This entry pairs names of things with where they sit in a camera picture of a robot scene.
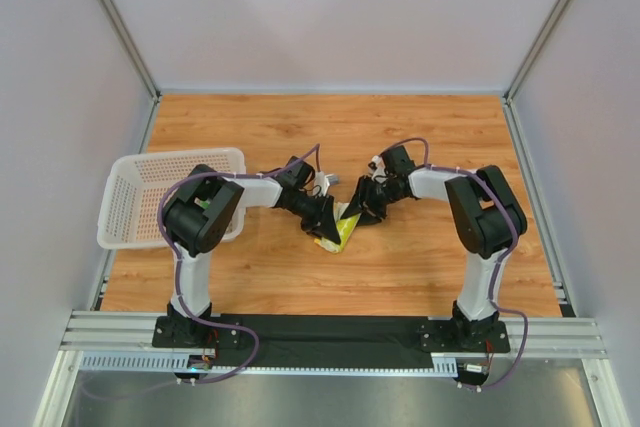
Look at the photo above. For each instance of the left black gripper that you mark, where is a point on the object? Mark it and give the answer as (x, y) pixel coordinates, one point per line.
(319, 213)

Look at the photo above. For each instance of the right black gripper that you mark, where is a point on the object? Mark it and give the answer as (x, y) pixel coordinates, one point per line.
(372, 196)

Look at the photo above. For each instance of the lime yellow towel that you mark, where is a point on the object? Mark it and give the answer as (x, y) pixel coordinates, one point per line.
(345, 227)

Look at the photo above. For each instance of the green dinosaur pattern towel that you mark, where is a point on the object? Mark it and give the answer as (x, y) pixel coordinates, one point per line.
(203, 204)

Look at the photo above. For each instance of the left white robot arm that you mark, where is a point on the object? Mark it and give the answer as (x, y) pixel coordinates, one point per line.
(195, 215)

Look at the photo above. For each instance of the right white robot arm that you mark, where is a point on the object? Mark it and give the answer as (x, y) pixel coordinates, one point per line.
(488, 220)

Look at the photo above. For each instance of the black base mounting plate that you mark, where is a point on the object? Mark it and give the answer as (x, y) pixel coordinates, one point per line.
(359, 342)

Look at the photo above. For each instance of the white perforated plastic basket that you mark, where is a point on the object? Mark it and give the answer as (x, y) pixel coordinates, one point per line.
(136, 184)

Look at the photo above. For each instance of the aluminium front rail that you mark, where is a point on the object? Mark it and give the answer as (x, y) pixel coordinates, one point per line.
(548, 338)

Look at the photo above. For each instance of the right aluminium frame post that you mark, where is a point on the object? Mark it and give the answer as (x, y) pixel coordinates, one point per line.
(546, 31)

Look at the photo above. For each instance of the aluminium frame post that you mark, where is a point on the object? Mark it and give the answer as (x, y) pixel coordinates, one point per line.
(546, 31)
(124, 36)

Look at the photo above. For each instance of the left aluminium frame post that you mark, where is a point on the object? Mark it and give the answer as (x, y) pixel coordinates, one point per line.
(124, 36)

